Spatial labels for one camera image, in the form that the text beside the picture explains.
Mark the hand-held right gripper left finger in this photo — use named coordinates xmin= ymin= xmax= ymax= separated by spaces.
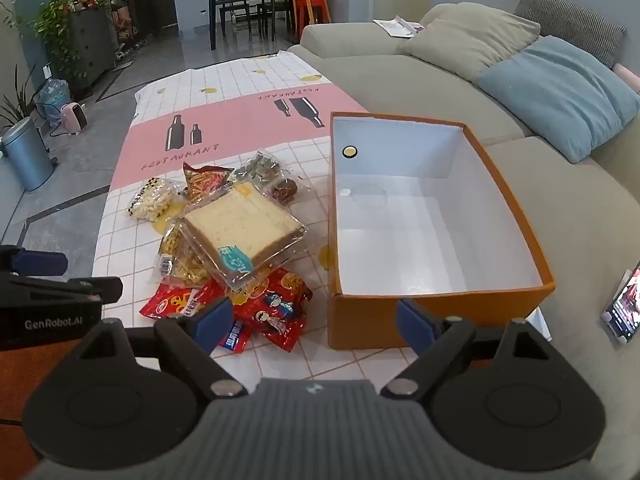
xmin=74 ymin=299 xmax=248 ymax=401

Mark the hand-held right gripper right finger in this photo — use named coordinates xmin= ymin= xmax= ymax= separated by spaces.
xmin=380 ymin=299 xmax=553 ymax=401

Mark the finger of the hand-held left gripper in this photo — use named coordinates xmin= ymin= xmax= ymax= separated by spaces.
xmin=0 ymin=245 xmax=68 ymax=276
xmin=0 ymin=274 xmax=124 ymax=307

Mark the small red blue packet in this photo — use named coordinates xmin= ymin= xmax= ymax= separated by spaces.
xmin=215 ymin=319 xmax=252 ymax=356

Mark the red packet with yellow face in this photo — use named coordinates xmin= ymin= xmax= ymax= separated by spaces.
xmin=139 ymin=280 xmax=226 ymax=322

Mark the red cartoon snack packet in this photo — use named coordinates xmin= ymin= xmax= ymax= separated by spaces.
xmin=232 ymin=267 xmax=313 ymax=353

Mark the sliced bread pack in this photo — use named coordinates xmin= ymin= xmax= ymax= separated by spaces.
xmin=180 ymin=182 xmax=308 ymax=291

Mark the orange cardboard box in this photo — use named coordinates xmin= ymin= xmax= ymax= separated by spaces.
xmin=327 ymin=111 xmax=557 ymax=351

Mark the clear popcorn bag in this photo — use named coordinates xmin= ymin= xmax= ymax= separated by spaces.
xmin=127 ymin=177 xmax=176 ymax=221

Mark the red fries snack bag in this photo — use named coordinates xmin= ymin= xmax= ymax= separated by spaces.
xmin=182 ymin=162 xmax=235 ymax=203

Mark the chocolate pastry pack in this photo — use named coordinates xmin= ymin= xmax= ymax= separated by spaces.
xmin=270 ymin=175 xmax=311 ymax=206

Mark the clear candy bag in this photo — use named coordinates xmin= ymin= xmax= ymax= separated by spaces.
xmin=232 ymin=151 xmax=283 ymax=186

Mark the person's left forearm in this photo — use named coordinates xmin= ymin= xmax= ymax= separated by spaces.
xmin=0 ymin=332 xmax=101 ymax=428

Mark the blue trash can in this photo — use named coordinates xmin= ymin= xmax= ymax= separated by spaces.
xmin=0 ymin=117 xmax=56 ymax=192

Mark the pink space heater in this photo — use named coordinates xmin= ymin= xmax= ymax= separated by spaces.
xmin=59 ymin=102 xmax=87 ymax=136

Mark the potted leafy plant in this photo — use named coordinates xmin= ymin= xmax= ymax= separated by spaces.
xmin=0 ymin=65 xmax=38 ymax=131

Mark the large water bottle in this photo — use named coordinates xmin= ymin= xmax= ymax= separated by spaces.
xmin=37 ymin=79 xmax=76 ymax=128

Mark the phone on stand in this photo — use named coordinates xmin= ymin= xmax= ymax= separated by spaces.
xmin=601 ymin=260 xmax=640 ymax=346

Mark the pink checked tablecloth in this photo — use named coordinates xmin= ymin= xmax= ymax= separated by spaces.
xmin=91 ymin=50 xmax=551 ymax=396

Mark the grey drawer cabinet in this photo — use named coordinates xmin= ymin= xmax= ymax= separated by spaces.
xmin=67 ymin=7 xmax=118 ymax=101

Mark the trailing green plant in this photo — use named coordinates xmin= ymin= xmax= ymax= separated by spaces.
xmin=35 ymin=0 xmax=108 ymax=81

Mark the beige sofa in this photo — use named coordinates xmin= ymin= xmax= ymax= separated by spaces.
xmin=287 ymin=2 xmax=640 ymax=480

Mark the cluttered shelf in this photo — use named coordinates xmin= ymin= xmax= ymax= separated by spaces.
xmin=111 ymin=0 xmax=151 ymax=61

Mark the blue pillow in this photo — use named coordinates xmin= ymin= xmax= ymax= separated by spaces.
xmin=475 ymin=35 xmax=640 ymax=163

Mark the beige pillow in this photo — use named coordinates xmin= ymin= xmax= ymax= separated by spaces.
xmin=400 ymin=2 xmax=541 ymax=83

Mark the open magazine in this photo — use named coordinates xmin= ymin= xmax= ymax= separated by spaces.
xmin=372 ymin=15 xmax=426 ymax=39

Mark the black dining chair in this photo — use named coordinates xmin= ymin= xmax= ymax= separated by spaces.
xmin=217 ymin=0 xmax=252 ymax=37
xmin=257 ymin=0 xmax=292 ymax=36

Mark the red plastic stool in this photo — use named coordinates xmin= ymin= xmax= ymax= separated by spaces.
xmin=299 ymin=1 xmax=327 ymax=27

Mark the pink bolster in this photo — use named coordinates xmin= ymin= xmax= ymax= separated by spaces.
xmin=615 ymin=62 xmax=640 ymax=93

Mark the grey striped pillow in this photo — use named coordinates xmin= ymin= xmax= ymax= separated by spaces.
xmin=515 ymin=0 xmax=627 ymax=68

